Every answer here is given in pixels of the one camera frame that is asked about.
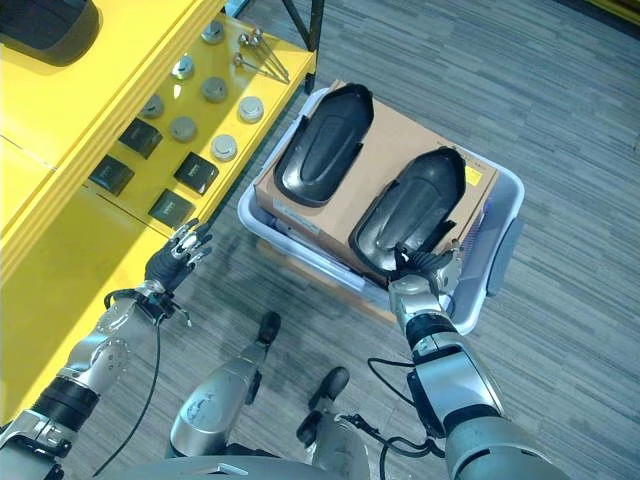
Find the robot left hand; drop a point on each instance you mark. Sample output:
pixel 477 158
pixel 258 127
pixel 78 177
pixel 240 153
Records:
pixel 165 267

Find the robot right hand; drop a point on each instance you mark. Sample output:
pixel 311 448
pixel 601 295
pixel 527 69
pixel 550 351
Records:
pixel 444 272

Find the black sole-shaped part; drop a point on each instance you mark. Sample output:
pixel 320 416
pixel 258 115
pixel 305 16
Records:
pixel 45 27
pixel 322 145
pixel 415 205

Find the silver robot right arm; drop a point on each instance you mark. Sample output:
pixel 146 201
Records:
pixel 450 380

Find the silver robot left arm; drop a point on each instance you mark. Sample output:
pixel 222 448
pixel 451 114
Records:
pixel 85 360

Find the pale plastic box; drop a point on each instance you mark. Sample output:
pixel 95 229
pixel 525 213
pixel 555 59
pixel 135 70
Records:
pixel 492 250

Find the brown cardboard box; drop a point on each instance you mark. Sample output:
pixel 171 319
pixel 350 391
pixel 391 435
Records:
pixel 385 150

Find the yellow metal shelf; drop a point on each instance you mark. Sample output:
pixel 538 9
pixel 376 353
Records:
pixel 65 150

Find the black square pad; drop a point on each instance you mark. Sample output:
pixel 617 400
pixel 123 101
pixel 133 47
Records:
pixel 140 138
pixel 196 173
pixel 112 174
pixel 172 208

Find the round grey metal disc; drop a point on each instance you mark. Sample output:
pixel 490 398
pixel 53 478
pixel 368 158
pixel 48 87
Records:
pixel 183 66
pixel 250 109
pixel 213 31
pixel 183 129
pixel 153 106
pixel 223 147
pixel 215 89

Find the silver robot left leg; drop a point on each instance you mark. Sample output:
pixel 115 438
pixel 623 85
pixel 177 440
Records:
pixel 225 390

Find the silver robot leg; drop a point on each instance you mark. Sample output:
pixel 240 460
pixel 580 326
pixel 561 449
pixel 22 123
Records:
pixel 225 390
pixel 330 430

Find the silver robot right leg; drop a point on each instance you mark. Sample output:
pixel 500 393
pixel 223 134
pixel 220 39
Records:
pixel 330 430

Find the silver robot torso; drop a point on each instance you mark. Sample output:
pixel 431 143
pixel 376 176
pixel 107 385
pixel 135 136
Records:
pixel 210 467

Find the long metal screw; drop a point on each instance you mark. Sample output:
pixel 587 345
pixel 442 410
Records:
pixel 260 57
pixel 260 69
pixel 272 52

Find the dark shelf post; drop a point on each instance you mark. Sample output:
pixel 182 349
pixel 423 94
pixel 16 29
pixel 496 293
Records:
pixel 306 22

